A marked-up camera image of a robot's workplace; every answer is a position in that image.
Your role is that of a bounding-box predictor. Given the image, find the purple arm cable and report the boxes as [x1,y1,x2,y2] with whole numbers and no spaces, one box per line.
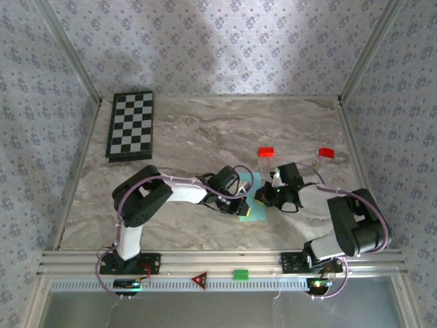
[295,163,393,301]
[94,165,255,301]

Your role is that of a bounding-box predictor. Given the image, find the aluminium front frame rail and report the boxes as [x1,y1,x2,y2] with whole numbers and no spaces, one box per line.
[36,249,407,277]

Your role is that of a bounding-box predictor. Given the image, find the grey slotted cable duct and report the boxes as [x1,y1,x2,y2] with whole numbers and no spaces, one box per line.
[50,277,337,292]

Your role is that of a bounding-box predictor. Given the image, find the small circuit board red green lights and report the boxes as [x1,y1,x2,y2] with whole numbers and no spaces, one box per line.
[306,278,334,295]

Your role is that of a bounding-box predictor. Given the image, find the light blue cloth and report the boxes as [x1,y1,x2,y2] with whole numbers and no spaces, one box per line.
[237,172,268,223]

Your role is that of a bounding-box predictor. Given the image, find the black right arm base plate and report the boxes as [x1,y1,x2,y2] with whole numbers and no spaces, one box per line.
[280,251,344,274]

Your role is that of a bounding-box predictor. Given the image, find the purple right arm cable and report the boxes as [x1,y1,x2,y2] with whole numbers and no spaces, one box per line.
[295,163,393,301]

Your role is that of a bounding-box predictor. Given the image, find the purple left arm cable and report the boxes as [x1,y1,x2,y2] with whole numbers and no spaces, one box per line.
[94,165,255,301]

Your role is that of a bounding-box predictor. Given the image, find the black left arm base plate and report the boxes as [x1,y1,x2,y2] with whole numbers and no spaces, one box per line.
[98,252,161,276]

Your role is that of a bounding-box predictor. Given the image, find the black and grey chessboard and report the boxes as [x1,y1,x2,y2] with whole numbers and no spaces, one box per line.
[104,90,155,163]

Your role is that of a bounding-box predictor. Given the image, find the red and black triangle marker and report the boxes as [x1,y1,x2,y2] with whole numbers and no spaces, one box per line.
[191,271,209,292]

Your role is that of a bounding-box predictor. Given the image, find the small circuit board green light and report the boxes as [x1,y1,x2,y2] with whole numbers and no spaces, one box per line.
[113,278,151,291]

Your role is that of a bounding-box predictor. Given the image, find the aluminium corner post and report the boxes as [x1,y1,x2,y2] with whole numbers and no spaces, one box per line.
[337,0,407,105]
[33,0,103,105]

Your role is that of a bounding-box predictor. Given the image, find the aluminium side rail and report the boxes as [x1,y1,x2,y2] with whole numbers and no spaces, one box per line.
[53,102,103,250]
[336,102,390,249]

